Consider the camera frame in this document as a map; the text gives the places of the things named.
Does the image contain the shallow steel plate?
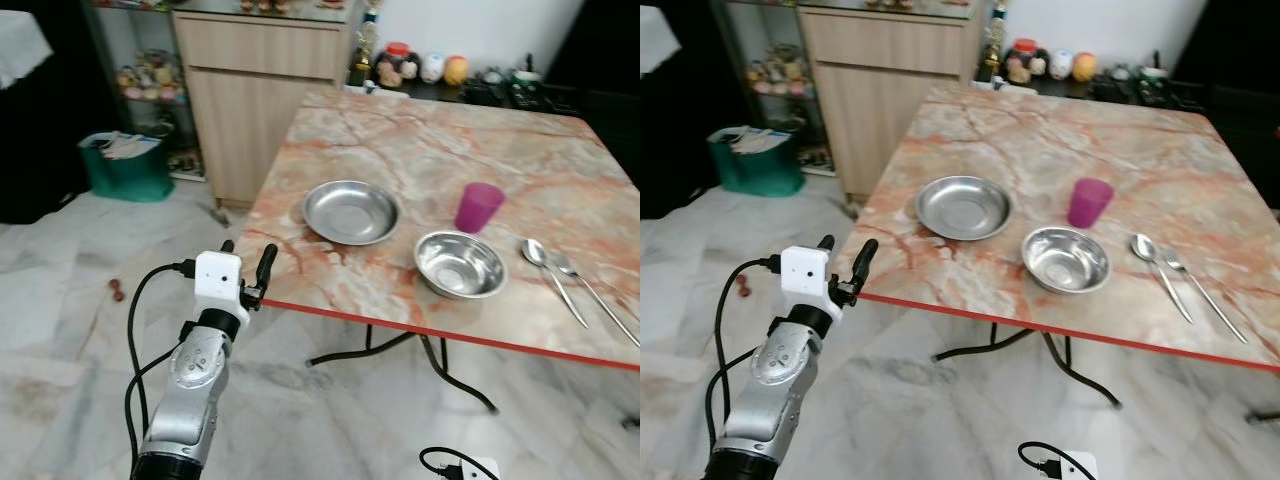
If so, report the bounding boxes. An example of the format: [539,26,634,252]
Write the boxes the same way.
[302,180,402,247]
[915,176,1014,242]

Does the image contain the white papers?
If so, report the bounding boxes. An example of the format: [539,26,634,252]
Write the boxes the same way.
[728,126,791,155]
[98,131,161,160]

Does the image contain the light wooden cabinet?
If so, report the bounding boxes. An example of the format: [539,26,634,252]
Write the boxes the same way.
[798,3,989,202]
[172,6,363,210]

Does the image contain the black sofa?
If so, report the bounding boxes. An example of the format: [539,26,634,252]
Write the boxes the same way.
[640,0,738,222]
[0,0,103,227]

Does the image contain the small colourful figurines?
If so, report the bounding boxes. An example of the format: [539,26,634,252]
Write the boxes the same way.
[742,44,813,99]
[114,48,188,105]

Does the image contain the black metal table legs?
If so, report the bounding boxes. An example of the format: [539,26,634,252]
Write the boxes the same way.
[932,322,1123,409]
[307,324,499,415]

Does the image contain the deep steel bowl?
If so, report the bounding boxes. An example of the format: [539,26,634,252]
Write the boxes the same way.
[1021,227,1112,295]
[414,231,508,300]

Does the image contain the purple plastic cup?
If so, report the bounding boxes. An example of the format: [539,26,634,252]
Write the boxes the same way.
[455,182,506,234]
[1067,178,1115,229]

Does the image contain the glass display shelf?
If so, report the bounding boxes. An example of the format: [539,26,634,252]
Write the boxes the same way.
[84,0,207,182]
[712,0,837,177]

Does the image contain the brown figurine with red top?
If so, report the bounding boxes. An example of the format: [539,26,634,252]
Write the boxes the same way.
[374,42,422,90]
[1003,38,1050,85]

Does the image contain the gold trophy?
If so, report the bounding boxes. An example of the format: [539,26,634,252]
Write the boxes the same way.
[351,0,387,87]
[979,0,1012,82]

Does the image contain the steel fork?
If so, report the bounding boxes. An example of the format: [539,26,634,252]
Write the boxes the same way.
[552,252,641,349]
[1160,246,1251,345]

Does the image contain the steel spoon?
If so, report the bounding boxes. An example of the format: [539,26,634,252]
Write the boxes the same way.
[521,238,591,330]
[1130,233,1196,325]

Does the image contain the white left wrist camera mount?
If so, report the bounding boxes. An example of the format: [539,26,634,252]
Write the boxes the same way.
[778,245,832,317]
[193,251,245,322]

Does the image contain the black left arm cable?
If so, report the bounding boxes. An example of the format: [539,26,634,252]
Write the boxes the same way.
[704,255,782,451]
[124,259,199,473]

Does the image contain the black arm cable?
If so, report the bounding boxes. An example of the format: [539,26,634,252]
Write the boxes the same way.
[704,255,782,451]
[1017,441,1065,480]
[124,259,199,473]
[419,446,469,480]

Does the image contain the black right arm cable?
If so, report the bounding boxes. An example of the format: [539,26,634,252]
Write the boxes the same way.
[419,446,469,480]
[1017,441,1065,480]

